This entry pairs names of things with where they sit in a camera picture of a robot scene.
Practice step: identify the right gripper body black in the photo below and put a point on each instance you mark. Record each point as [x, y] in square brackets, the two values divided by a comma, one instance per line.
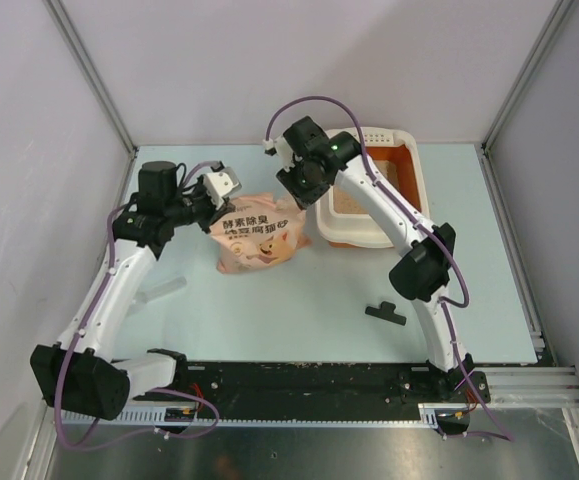
[302, 184]

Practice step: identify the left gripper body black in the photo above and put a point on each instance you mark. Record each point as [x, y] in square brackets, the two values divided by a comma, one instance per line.
[199, 207]

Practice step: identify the pink cat litter bag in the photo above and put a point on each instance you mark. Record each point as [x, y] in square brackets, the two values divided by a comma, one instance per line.
[263, 231]

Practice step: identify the cream orange litter box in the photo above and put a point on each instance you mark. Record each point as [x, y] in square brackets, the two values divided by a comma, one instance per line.
[381, 207]

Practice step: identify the black bag sealing clip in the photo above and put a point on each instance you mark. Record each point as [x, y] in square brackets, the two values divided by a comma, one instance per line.
[386, 311]

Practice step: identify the clear plastic scoop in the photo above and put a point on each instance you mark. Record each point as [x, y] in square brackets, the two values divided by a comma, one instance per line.
[159, 291]

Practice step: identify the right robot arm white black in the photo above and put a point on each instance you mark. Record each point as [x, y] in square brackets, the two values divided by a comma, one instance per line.
[314, 162]

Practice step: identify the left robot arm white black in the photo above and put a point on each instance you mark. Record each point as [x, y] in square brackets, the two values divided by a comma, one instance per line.
[78, 372]

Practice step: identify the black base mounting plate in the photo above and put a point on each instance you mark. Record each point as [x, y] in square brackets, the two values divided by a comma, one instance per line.
[320, 408]

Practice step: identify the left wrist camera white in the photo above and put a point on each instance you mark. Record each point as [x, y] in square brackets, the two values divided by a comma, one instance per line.
[220, 183]

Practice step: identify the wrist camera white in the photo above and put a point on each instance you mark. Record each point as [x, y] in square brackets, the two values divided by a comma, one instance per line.
[279, 147]
[220, 183]

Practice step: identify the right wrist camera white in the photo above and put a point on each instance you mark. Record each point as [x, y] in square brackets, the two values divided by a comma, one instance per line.
[279, 147]

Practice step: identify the left aluminium corner post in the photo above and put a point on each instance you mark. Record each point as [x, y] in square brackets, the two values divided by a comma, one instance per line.
[76, 46]

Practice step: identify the aluminium corner post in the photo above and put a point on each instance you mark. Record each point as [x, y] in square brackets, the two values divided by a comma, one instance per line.
[76, 46]
[537, 55]

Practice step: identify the right aluminium corner post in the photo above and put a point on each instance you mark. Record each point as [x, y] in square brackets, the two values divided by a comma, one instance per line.
[537, 55]

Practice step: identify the aluminium frame rail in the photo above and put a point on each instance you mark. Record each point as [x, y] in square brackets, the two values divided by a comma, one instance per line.
[529, 385]

